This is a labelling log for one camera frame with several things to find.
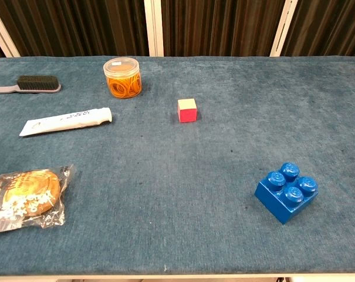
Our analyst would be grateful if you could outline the blue four-stud building block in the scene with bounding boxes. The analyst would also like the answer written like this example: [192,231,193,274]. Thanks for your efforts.
[254,162,319,226]

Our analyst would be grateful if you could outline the black bristle brush grey handle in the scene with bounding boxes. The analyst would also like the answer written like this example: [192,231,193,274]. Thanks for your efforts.
[0,75,62,95]

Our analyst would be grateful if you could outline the blue-green table cloth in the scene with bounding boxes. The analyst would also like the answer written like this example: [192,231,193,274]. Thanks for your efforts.
[0,55,355,276]

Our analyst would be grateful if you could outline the white frame post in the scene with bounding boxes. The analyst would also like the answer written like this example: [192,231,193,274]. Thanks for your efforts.
[0,2,21,58]
[269,0,299,58]
[144,0,165,57]

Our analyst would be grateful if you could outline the clear jar of rubber bands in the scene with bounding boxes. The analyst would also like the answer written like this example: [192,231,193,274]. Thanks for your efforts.
[103,57,143,99]

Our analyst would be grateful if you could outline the dark pleated curtain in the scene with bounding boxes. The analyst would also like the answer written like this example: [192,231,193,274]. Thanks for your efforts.
[0,0,355,59]

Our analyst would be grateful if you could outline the red and beige cube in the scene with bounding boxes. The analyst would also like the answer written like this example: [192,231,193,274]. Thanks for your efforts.
[177,98,198,123]

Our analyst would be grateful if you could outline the white toothpaste tube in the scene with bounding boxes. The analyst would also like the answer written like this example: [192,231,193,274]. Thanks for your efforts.
[19,107,113,137]

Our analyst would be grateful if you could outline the packaged round pastry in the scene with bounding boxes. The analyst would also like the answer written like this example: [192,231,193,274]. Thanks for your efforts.
[0,164,76,235]

